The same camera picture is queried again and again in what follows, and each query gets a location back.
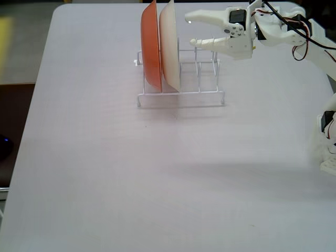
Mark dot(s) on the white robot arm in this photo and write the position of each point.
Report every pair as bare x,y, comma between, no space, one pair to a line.
275,31

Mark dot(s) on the cream white plate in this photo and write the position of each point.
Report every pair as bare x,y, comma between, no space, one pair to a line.
169,52

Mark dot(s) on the dark brown desk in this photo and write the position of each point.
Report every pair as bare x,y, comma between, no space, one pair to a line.
15,110

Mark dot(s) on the black computer mouse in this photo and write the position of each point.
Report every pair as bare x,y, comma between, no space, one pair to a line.
5,148

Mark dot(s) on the orange plate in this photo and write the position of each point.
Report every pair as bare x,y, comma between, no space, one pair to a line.
151,52

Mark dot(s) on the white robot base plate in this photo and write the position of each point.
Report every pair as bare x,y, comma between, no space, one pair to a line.
329,166

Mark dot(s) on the white metal frame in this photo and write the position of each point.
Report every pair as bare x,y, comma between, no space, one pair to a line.
4,194

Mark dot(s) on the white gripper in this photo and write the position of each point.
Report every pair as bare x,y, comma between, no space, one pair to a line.
239,44

